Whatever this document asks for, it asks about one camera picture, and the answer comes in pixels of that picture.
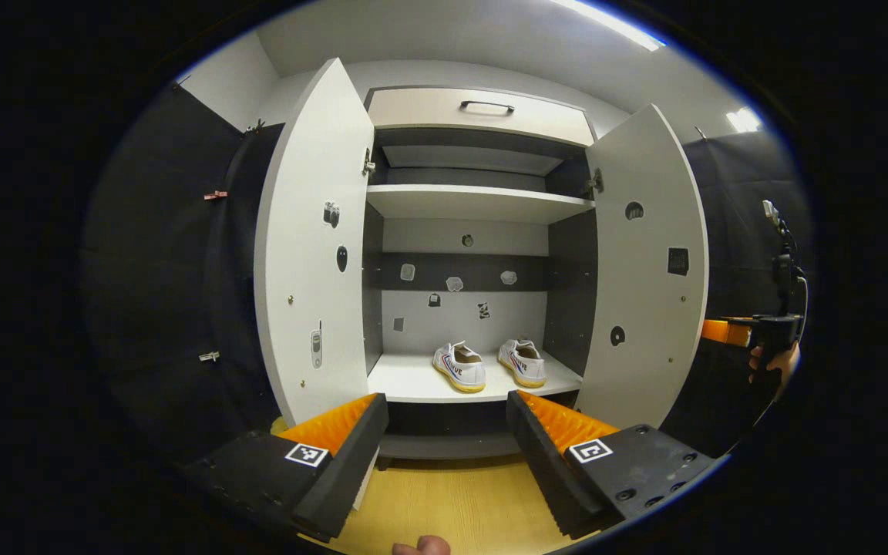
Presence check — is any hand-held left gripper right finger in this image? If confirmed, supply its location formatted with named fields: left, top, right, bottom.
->
left=506, top=389, right=718, bottom=540

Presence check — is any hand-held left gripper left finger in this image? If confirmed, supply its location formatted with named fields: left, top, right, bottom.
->
left=182, top=393, right=389, bottom=542

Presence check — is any white canvas shoe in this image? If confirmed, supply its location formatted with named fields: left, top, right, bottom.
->
left=498, top=338, right=547, bottom=389
left=432, top=341, right=487, bottom=394

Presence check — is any white shoe cabinet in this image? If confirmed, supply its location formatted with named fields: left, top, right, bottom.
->
left=363, top=85, right=599, bottom=463

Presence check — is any white cabinet shelf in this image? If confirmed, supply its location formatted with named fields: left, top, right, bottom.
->
left=367, top=351, right=584, bottom=404
left=365, top=183, right=595, bottom=225

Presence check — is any beige cabinet drawer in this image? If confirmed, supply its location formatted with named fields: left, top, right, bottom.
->
left=367, top=86, right=596, bottom=147

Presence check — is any black backdrop cloth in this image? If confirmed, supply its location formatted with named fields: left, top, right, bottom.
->
left=82, top=81, right=306, bottom=463
left=660, top=127, right=815, bottom=459

